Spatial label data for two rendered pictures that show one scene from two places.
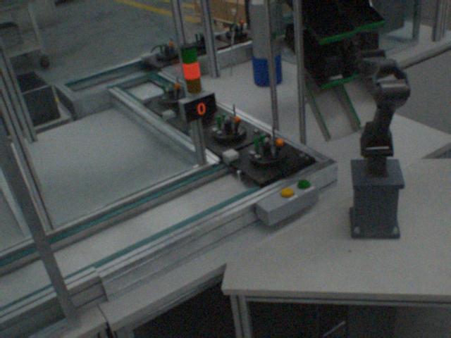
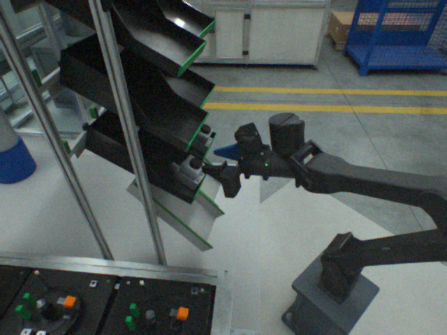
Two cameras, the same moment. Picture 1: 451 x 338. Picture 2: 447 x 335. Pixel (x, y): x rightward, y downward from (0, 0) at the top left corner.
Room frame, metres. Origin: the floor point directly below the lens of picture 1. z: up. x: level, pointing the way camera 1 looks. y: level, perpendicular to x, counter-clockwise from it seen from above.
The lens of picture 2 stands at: (1.27, -0.02, 1.72)
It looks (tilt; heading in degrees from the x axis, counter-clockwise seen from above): 41 degrees down; 305
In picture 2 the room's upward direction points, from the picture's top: straight up
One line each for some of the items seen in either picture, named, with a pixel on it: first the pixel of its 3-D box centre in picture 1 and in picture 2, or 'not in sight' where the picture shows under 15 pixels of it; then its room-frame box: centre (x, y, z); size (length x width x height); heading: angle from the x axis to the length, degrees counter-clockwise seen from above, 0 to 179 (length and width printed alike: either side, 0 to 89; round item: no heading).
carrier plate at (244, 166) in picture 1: (268, 160); (155, 328); (1.56, -0.15, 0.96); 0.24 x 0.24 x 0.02; 29
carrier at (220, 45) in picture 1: (202, 39); not in sight; (2.98, 0.04, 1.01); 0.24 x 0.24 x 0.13; 29
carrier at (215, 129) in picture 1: (227, 124); (45, 308); (1.78, -0.03, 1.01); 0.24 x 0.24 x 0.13; 29
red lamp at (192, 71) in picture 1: (191, 69); not in sight; (1.57, 0.07, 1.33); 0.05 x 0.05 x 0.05
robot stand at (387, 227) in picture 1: (375, 198); (325, 305); (1.24, -0.44, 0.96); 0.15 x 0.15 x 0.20; 77
